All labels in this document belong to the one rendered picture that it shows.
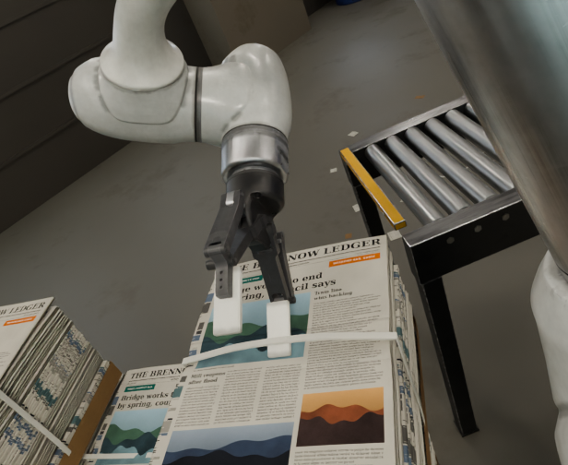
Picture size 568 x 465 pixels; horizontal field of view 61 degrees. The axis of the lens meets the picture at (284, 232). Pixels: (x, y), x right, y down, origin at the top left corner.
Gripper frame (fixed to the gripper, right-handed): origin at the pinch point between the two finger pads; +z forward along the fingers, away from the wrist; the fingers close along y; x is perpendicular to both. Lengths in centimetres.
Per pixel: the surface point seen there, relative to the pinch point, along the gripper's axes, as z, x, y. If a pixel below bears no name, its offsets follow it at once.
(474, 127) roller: -68, -33, 72
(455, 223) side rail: -33, -23, 54
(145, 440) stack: 8.9, 35.7, 29.2
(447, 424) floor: 5, -9, 125
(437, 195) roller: -44, -21, 61
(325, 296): -7.1, -5.2, 11.2
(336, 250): -15.2, -6.1, 15.4
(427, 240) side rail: -30, -17, 52
